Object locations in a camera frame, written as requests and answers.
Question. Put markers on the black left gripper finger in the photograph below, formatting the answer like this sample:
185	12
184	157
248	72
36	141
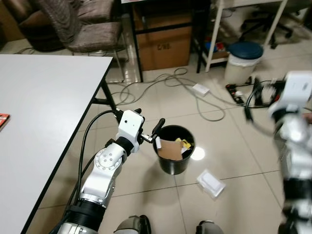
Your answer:
137	111
158	127

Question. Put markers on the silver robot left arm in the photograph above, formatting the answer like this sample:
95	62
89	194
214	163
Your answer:
100	180

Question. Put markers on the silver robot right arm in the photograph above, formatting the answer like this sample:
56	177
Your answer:
295	146

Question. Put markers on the black rubbish bin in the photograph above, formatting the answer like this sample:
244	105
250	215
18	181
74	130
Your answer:
173	165

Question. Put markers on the white bin with blue lid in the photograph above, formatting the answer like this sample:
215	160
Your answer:
241	68

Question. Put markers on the white paper slip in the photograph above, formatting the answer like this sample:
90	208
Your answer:
158	143

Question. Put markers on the brown cardboard piece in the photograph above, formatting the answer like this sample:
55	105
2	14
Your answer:
169	150

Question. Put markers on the yellow wrapper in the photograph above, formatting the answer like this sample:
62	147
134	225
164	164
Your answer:
184	144

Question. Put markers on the black power strip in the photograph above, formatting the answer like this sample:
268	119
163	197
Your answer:
236	93

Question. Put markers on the white power adapter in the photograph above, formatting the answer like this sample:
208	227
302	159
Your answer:
201	89

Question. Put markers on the brown cardboard box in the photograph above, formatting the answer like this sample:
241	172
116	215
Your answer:
163	48

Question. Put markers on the black office chair base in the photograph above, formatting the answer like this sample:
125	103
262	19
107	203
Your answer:
265	24

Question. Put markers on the red and blue packets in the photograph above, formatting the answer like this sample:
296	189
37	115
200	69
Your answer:
217	47

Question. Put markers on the white plastic packet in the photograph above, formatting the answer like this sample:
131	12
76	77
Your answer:
210	183

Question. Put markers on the brown upholstered metal-leg chair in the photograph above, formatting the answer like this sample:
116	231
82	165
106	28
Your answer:
92	36

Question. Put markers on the robot left leg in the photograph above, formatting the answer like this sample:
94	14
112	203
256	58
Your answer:
131	225

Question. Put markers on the robot leg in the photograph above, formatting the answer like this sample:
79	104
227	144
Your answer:
131	225
209	228

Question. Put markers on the white table with black legs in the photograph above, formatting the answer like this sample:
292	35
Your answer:
39	122

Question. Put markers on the robot right leg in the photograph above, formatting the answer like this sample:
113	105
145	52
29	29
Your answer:
209	228

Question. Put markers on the red flat item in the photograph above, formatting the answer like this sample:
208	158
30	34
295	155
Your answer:
3	121

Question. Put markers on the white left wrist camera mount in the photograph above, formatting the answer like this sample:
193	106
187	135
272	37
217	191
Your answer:
129	126

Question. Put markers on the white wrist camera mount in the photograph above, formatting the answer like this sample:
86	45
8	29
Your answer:
297	90
129	126

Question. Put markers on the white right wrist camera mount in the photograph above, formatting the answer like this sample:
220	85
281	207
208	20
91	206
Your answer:
297	90

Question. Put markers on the black metal shelf frame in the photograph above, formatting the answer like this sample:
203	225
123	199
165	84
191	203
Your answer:
138	58

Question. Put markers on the white table frame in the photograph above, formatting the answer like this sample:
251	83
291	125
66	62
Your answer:
213	44

